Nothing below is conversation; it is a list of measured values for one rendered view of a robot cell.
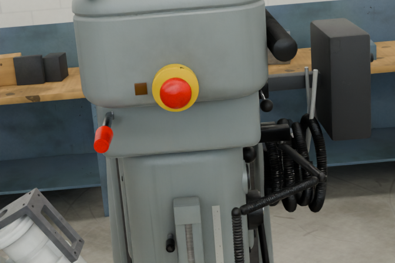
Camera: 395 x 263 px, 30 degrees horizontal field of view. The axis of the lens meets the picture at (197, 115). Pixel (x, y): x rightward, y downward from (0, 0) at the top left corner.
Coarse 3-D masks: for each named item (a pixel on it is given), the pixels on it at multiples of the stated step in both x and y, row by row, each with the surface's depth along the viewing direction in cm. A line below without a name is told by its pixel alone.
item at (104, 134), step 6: (108, 114) 105; (108, 120) 103; (102, 126) 98; (108, 126) 100; (96, 132) 97; (102, 132) 96; (108, 132) 96; (96, 138) 94; (102, 138) 94; (108, 138) 95; (96, 144) 93; (102, 144) 93; (108, 144) 94; (96, 150) 94; (102, 150) 94
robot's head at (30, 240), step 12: (24, 228) 80; (36, 228) 81; (12, 240) 79; (24, 240) 80; (36, 240) 81; (48, 240) 82; (12, 252) 81; (24, 252) 81; (36, 252) 81; (48, 252) 82; (60, 252) 82
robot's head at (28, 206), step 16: (32, 192) 81; (16, 208) 80; (32, 208) 79; (48, 208) 82; (0, 224) 80; (16, 224) 80; (48, 224) 80; (64, 224) 83; (0, 240) 79; (64, 240) 81; (80, 240) 84
